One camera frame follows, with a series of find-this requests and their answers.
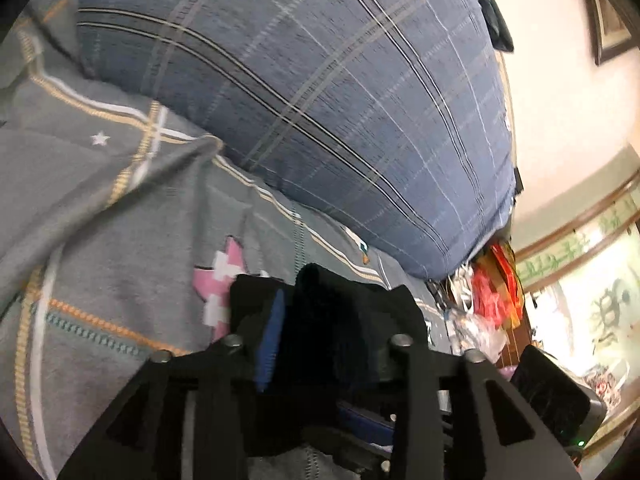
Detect framed picture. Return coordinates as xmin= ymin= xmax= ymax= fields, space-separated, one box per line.
xmin=574 ymin=0 xmax=637 ymax=67

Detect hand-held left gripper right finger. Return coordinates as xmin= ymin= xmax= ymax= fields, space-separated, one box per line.
xmin=378 ymin=332 xmax=585 ymax=480

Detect blue plaid pillow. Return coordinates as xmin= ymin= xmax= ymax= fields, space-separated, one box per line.
xmin=67 ymin=0 xmax=524 ymax=282

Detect black cloth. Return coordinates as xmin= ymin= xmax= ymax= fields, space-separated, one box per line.
xmin=457 ymin=0 xmax=516 ymax=54

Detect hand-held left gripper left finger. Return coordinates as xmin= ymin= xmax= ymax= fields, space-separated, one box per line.
xmin=57 ymin=287 xmax=288 ymax=480

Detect painted glass panel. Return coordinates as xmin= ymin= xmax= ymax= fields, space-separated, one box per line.
xmin=512 ymin=145 xmax=640 ymax=457

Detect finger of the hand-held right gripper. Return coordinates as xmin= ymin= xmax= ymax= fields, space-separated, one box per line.
xmin=336 ymin=404 xmax=397 ymax=445

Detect white plastic bags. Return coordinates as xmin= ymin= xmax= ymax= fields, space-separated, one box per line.
xmin=440 ymin=267 xmax=510 ymax=363

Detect red packets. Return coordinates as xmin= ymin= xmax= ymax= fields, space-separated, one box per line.
xmin=471 ymin=241 xmax=527 ymax=330

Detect grey printed bedsheet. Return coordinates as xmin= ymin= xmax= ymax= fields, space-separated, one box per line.
xmin=0 ymin=0 xmax=453 ymax=480

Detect black pants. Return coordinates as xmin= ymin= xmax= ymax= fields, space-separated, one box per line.
xmin=229 ymin=261 xmax=432 ymax=457

